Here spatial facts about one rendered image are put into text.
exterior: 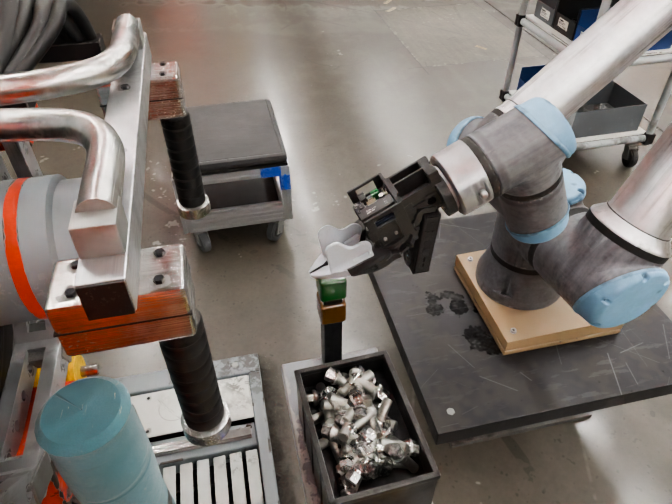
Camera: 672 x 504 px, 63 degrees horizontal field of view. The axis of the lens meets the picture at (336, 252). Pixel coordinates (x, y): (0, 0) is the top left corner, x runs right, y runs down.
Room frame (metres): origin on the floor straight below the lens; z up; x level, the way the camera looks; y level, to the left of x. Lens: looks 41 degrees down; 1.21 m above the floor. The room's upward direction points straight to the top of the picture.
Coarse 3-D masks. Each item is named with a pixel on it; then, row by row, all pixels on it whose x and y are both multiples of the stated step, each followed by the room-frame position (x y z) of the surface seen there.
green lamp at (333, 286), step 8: (320, 280) 0.56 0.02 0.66; (328, 280) 0.56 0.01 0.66; (336, 280) 0.56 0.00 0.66; (344, 280) 0.56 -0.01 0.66; (320, 288) 0.55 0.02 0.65; (328, 288) 0.55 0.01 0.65; (336, 288) 0.56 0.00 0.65; (344, 288) 0.56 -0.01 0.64; (320, 296) 0.56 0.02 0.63; (328, 296) 0.55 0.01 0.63; (336, 296) 0.56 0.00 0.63; (344, 296) 0.56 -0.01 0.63
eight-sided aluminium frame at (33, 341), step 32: (0, 160) 0.64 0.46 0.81; (32, 160) 0.64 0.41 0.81; (32, 352) 0.47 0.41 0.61; (64, 352) 0.47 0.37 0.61; (32, 384) 0.44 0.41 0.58; (64, 384) 0.44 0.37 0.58; (0, 416) 0.37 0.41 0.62; (32, 416) 0.37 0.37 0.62; (0, 448) 0.33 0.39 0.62; (32, 448) 0.33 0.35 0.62; (0, 480) 0.28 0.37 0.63; (32, 480) 0.28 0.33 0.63
